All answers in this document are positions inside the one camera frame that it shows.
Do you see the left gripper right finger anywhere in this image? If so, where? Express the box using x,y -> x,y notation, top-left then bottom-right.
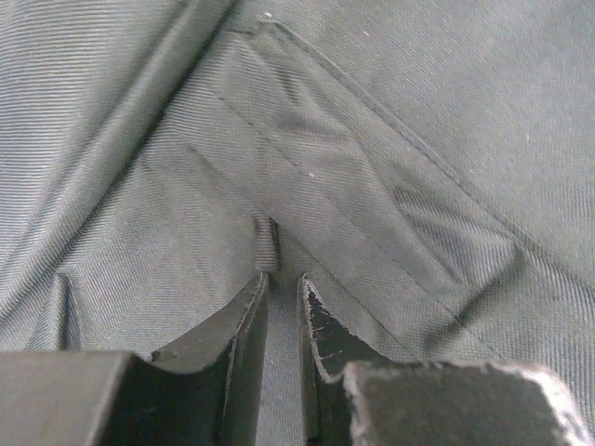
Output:
297,276 -> 593,446

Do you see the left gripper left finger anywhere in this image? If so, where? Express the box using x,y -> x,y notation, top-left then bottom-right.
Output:
1,273 -> 269,445

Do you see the black student backpack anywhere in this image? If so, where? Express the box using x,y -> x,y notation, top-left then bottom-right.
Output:
1,1 -> 594,445

